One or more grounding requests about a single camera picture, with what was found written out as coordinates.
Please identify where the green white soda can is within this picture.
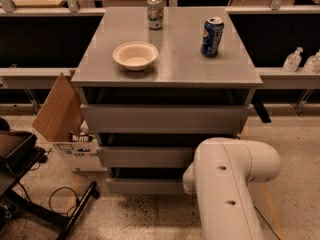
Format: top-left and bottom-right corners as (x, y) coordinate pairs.
(147, 0), (164, 30)

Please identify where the black rolling stand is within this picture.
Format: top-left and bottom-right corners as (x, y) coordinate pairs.
(0, 116), (100, 240)

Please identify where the grey drawer cabinet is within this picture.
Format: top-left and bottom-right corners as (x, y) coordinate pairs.
(71, 6), (264, 196)

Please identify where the white paper bowl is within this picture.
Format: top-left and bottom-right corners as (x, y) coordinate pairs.
(113, 42), (159, 71)

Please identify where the clear sanitizer pump bottle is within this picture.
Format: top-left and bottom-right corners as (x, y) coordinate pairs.
(283, 47), (303, 72)

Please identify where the grey drawer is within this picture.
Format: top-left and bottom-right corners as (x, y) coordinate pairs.
(106, 168), (184, 195)
(97, 146), (193, 168)
(81, 104), (248, 135)

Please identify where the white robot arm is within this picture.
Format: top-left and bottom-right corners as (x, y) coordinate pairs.
(183, 138), (281, 240)

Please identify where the grey top drawer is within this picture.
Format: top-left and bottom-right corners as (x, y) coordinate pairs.
(81, 104), (248, 135)

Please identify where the grey bottom drawer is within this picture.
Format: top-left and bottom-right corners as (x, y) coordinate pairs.
(106, 168), (184, 195)

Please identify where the black looped floor cable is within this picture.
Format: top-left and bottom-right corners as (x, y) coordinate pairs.
(48, 186), (81, 218)

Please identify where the black adapter cable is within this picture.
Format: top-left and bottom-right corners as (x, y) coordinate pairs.
(253, 206), (283, 240)

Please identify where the open cardboard box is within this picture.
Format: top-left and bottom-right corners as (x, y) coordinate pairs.
(32, 73), (106, 172)

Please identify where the grey metal shelf rail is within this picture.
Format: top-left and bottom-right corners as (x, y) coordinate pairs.
(0, 68), (320, 89)

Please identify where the grey middle drawer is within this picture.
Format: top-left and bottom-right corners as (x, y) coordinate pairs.
(97, 146), (193, 168)

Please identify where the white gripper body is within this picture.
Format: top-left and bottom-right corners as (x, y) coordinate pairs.
(182, 163), (196, 195)

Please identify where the blue pepsi can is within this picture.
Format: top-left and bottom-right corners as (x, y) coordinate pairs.
(201, 16), (224, 57)

